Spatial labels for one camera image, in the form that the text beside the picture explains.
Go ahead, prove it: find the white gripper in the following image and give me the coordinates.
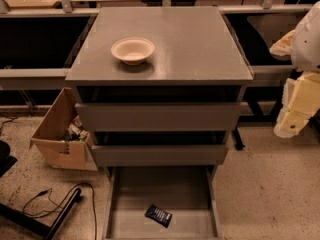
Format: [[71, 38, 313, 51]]
[[269, 30, 320, 138]]

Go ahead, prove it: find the blue rxbar blueberry wrapper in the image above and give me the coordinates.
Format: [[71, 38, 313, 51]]
[[145, 205, 172, 228]]

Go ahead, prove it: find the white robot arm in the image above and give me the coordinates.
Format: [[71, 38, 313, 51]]
[[269, 2, 320, 138]]

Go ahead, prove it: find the grey drawer cabinet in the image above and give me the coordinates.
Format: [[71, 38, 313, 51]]
[[65, 6, 255, 172]]

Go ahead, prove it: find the grey open bottom drawer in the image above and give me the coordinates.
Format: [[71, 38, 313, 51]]
[[102, 166, 223, 240]]

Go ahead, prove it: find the grey top drawer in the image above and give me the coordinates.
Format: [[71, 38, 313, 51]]
[[76, 103, 240, 132]]

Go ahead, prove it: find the grey middle drawer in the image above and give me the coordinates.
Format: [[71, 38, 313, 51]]
[[92, 145, 228, 167]]

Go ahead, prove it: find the grey chair seat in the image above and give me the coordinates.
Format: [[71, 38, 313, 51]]
[[248, 13, 303, 61]]

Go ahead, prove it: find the white paper bowl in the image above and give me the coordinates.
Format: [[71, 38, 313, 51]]
[[111, 37, 155, 65]]

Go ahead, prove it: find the cardboard box with trash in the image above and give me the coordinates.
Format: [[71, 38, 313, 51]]
[[30, 88, 97, 171]]

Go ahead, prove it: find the black stand leg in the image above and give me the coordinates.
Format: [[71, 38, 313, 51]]
[[0, 187, 81, 240]]

